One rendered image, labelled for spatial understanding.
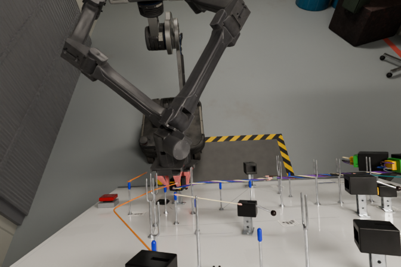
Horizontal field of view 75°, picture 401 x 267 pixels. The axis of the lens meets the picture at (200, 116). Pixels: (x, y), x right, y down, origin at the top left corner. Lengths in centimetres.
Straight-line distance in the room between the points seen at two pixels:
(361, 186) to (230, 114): 197
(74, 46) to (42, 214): 168
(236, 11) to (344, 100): 233
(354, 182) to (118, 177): 190
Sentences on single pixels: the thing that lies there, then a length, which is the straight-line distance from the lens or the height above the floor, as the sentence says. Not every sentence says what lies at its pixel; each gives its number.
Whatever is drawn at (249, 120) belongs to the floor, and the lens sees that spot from 264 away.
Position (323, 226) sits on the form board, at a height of 129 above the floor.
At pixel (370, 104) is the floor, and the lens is 322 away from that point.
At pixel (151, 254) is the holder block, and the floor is 158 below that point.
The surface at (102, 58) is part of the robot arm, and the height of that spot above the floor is 142.
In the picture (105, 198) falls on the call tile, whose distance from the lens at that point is 99.
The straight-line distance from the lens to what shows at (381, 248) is 53.
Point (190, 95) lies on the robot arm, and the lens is 80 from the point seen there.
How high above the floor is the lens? 197
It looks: 48 degrees down
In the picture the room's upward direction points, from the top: 2 degrees counter-clockwise
